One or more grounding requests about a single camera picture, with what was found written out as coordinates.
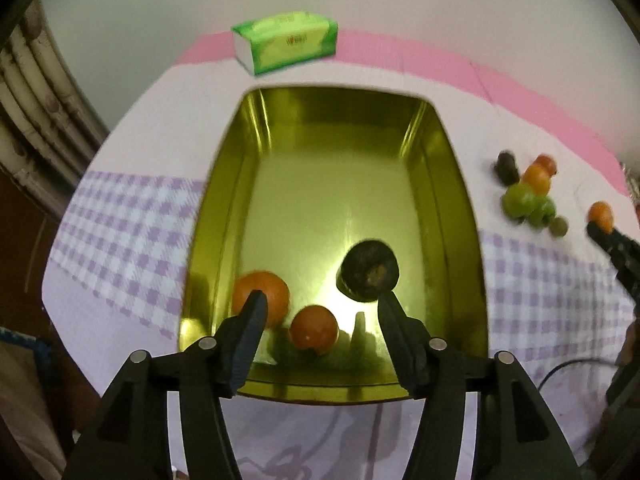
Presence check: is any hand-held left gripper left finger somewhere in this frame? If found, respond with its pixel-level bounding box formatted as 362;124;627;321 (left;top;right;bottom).
62;290;271;480

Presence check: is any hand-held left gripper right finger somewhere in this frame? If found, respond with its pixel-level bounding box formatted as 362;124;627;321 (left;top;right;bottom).
377;290;583;480

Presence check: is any beige patterned curtain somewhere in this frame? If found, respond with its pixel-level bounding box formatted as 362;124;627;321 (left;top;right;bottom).
0;0;111;216

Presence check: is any blue foam mat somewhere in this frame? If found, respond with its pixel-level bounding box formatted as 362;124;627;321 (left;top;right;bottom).
0;327;53;363

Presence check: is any red tomato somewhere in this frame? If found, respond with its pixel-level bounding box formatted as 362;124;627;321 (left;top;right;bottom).
531;154;558;177
289;305;340;353

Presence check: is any green tomato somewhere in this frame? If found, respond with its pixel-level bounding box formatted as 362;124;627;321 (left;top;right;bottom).
502;183;537;221
527;196;557;231

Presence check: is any wrinkled dark passion fruit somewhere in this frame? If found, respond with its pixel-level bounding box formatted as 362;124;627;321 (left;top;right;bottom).
494;150;522;186

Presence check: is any green tissue pack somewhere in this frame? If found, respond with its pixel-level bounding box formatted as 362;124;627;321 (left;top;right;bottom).
231;11;340;77

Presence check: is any black cable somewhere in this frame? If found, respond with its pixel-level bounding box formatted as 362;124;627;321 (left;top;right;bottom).
537;359;621;406

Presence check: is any beige floral cloth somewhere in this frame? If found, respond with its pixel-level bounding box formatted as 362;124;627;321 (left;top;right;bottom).
0;342;68;480

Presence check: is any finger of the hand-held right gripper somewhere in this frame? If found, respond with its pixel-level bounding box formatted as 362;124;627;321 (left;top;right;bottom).
586;222;640;306

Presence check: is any smooth orange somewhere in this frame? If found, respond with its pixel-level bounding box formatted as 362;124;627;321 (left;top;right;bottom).
520;165;551;195

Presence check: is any gold metal tin tray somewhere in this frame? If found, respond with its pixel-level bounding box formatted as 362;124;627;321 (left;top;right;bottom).
177;86;490;407

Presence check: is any orange mandarin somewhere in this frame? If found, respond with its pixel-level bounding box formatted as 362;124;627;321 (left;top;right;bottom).
587;201;615;233
231;271;292;331

